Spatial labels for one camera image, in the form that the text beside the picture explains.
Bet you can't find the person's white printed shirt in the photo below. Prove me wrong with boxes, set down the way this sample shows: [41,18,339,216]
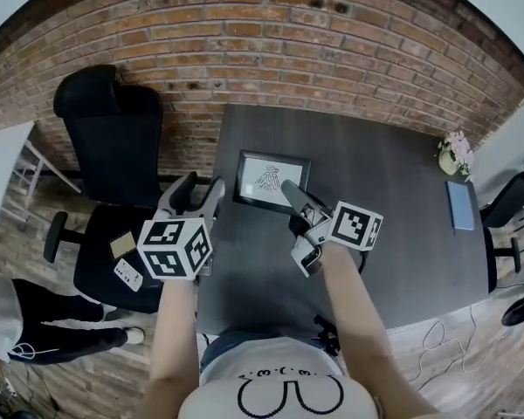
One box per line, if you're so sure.
[177,336,379,419]

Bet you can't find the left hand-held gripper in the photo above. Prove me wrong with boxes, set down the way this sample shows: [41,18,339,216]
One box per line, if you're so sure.
[137,171,227,284]

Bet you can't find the person's right forearm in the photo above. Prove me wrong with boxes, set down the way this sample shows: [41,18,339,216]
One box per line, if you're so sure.
[319,245,440,419]

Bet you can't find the black round chair base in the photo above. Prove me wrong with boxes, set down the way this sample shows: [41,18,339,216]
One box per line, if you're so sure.
[500,290,524,327]

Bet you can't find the person's left forearm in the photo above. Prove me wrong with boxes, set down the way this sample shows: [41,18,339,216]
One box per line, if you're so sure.
[134,277,203,419]

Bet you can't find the black picture frame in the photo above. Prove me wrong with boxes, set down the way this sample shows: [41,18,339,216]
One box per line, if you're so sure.
[231,149,313,213]

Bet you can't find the black mesh office chair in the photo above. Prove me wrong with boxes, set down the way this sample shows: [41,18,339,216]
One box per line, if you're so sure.
[479,155,524,295]

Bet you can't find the blue notebook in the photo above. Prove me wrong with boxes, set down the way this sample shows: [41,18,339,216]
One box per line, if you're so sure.
[445,180,476,231]

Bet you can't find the person's blue jeans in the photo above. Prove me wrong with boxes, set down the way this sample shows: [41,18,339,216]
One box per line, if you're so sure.
[199,328,346,373]

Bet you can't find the white floor cable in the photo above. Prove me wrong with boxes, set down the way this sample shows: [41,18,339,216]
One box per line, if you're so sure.
[407,306,479,384]

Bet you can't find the white remote control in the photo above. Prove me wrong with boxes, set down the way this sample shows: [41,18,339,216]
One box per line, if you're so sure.
[114,258,145,292]

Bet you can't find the vase with pink flowers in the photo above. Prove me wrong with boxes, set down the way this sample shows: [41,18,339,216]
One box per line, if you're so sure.
[435,130,476,183]

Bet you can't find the black clamp bracket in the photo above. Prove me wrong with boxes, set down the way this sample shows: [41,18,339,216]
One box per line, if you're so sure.
[313,313,341,358]

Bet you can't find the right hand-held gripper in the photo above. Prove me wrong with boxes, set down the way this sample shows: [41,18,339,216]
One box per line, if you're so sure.
[279,179,384,279]

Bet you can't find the tan square card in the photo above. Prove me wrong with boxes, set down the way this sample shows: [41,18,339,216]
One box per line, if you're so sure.
[109,230,137,262]

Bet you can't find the white side table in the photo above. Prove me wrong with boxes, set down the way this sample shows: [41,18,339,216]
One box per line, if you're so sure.
[0,120,83,218]

